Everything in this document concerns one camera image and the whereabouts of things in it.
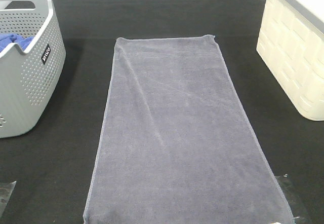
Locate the clear tape strip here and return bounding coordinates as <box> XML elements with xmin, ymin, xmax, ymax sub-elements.
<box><xmin>275</xmin><ymin>174</ymin><xmax>312</xmax><ymax>224</ymax></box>
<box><xmin>0</xmin><ymin>181</ymin><xmax>16</xmax><ymax>217</ymax></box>

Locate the left clear tape strip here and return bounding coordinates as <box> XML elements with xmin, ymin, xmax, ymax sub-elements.
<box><xmin>0</xmin><ymin>181</ymin><xmax>16</xmax><ymax>217</ymax></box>

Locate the blue towel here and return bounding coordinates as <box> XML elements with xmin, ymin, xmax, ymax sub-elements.
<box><xmin>0</xmin><ymin>33</ymin><xmax>34</xmax><ymax>51</ymax></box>

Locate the grey towel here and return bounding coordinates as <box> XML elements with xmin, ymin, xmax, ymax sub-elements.
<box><xmin>83</xmin><ymin>35</ymin><xmax>294</xmax><ymax>223</ymax></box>

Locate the black table mat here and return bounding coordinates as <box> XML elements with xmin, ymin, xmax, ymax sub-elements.
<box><xmin>1</xmin><ymin>0</ymin><xmax>323</xmax><ymax>223</ymax></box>

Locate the grey perforated laundry basket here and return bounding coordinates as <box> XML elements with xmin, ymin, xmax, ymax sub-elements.
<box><xmin>1</xmin><ymin>0</ymin><xmax>66</xmax><ymax>138</ymax></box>

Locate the right clear tape strip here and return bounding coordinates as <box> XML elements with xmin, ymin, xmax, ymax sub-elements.
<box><xmin>275</xmin><ymin>174</ymin><xmax>312</xmax><ymax>224</ymax></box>

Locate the cream plastic storage bin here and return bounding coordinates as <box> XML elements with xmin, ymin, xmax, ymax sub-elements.
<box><xmin>256</xmin><ymin>0</ymin><xmax>323</xmax><ymax>121</ymax></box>

